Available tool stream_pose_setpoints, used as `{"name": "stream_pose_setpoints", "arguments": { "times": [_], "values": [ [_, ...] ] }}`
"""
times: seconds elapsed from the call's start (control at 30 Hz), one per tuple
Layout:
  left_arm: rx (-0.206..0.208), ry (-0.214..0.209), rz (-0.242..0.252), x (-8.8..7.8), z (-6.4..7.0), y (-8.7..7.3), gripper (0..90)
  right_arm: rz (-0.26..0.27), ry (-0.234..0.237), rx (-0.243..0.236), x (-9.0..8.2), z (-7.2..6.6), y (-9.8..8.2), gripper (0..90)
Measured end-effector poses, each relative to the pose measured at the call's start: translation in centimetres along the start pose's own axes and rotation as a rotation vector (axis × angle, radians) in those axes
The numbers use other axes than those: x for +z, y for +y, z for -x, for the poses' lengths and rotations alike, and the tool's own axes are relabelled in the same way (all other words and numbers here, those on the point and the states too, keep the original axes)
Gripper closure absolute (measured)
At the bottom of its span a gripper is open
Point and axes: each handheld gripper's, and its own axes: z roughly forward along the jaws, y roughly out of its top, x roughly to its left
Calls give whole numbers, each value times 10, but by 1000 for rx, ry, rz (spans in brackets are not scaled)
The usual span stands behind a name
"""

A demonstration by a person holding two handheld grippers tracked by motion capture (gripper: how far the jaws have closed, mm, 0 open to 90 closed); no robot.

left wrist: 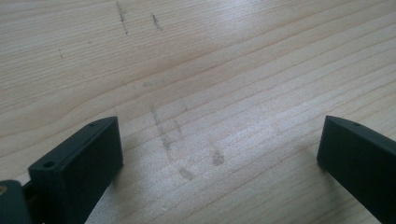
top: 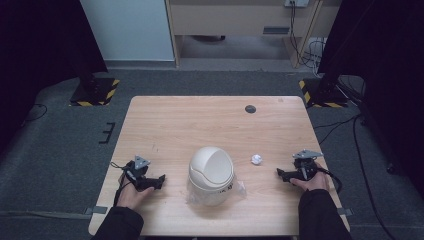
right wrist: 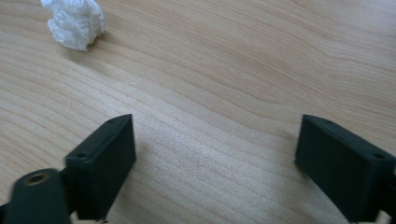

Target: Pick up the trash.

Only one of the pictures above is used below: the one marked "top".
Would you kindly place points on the black stand base striped edge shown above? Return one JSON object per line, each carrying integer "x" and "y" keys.
{"x": 321, "y": 95}
{"x": 95, "y": 93}

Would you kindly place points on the crumpled white paper ball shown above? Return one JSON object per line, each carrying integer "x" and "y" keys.
{"x": 256, "y": 159}

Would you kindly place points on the clear plastic bag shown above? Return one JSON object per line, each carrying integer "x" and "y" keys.
{"x": 240, "y": 190}

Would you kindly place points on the light wooden desk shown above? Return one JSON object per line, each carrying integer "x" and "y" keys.
{"x": 233, "y": 16}

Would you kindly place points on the grey tape strip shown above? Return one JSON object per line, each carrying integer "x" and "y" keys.
{"x": 345, "y": 211}
{"x": 96, "y": 210}

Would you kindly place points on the black curtain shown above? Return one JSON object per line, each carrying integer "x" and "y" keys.
{"x": 383, "y": 50}
{"x": 40, "y": 50}

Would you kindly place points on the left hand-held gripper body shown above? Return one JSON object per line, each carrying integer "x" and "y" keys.
{"x": 136, "y": 170}

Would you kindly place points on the person's left hand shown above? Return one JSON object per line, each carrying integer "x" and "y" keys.
{"x": 130, "y": 197}

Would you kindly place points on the white swing-lid trash bin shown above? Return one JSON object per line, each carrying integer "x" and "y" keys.
{"x": 210, "y": 173}

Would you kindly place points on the black round table grommet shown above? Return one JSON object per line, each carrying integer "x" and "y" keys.
{"x": 250, "y": 109}

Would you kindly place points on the person's right hand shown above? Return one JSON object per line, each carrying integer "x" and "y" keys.
{"x": 315, "y": 183}

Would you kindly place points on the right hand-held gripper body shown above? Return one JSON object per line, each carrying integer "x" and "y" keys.
{"x": 305, "y": 165}

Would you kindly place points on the grey power socket box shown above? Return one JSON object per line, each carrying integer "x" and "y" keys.
{"x": 296, "y": 2}

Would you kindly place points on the white cabinet panel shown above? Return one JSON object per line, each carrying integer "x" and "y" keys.
{"x": 126, "y": 30}

